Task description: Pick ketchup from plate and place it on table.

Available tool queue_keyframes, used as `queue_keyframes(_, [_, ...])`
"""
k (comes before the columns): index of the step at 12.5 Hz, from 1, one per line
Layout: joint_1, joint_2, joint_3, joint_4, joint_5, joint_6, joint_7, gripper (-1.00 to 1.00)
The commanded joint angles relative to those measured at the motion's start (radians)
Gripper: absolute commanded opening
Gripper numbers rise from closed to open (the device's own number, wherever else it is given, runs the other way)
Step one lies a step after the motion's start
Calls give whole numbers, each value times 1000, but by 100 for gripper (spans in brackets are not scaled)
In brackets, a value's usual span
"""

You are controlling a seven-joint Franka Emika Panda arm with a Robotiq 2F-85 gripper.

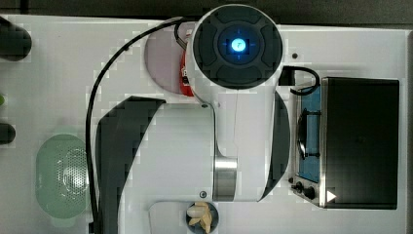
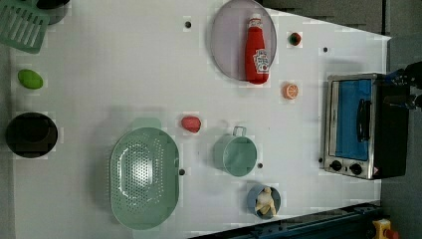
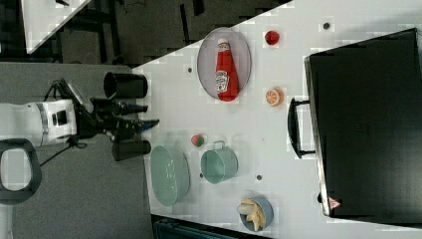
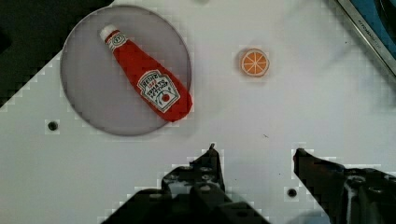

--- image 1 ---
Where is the red ketchup bottle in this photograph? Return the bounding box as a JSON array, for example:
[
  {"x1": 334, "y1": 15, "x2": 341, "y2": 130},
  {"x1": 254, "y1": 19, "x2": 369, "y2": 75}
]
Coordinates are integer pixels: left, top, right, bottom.
[{"x1": 179, "y1": 53, "x2": 193, "y2": 97}]

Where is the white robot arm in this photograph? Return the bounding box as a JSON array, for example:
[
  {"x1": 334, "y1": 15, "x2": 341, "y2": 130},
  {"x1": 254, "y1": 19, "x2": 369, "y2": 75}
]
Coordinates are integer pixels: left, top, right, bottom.
[{"x1": 95, "y1": 4, "x2": 290, "y2": 234}]

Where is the grey oval plate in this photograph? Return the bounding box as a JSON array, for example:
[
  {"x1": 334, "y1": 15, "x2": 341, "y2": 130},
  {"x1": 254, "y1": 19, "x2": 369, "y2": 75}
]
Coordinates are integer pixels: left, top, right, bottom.
[{"x1": 144, "y1": 26, "x2": 185, "y2": 95}]

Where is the blue bowl with fries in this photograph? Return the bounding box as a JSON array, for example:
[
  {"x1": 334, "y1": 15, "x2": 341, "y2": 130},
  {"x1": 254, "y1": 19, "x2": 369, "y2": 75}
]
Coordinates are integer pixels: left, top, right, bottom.
[{"x1": 186, "y1": 202, "x2": 219, "y2": 234}]

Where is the black toaster oven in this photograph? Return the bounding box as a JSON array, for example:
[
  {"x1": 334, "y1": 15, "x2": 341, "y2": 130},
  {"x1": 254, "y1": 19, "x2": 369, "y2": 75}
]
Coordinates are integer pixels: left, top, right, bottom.
[{"x1": 289, "y1": 77, "x2": 399, "y2": 210}]

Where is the green perforated colander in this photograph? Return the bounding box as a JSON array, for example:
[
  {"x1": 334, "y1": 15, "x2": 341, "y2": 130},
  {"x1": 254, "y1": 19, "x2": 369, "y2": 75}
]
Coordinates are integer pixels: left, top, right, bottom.
[{"x1": 35, "y1": 134, "x2": 90, "y2": 219}]

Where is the small black cylinder post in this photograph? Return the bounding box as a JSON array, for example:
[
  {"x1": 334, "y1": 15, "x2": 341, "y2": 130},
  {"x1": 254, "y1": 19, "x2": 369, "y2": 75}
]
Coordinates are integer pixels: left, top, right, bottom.
[{"x1": 0, "y1": 123, "x2": 16, "y2": 144}]

